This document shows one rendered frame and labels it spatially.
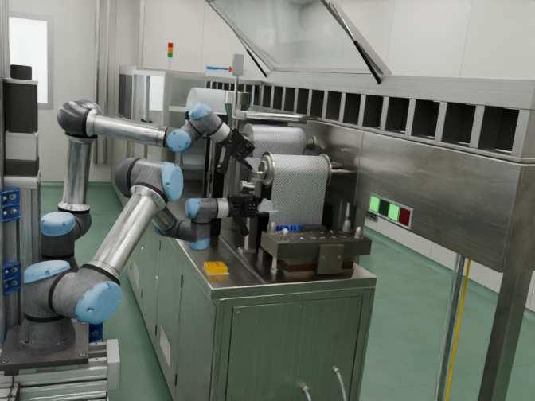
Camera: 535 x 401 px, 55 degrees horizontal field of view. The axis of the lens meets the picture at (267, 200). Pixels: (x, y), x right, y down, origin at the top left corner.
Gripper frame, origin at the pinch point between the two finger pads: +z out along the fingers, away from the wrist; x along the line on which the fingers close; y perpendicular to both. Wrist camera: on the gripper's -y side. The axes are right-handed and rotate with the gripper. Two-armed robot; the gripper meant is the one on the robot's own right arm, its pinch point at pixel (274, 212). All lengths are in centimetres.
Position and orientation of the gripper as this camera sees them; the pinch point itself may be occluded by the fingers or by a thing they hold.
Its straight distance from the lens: 203.5
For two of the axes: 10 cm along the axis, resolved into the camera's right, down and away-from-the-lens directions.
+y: 0.9, -9.7, -2.2
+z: 9.2, 0.0, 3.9
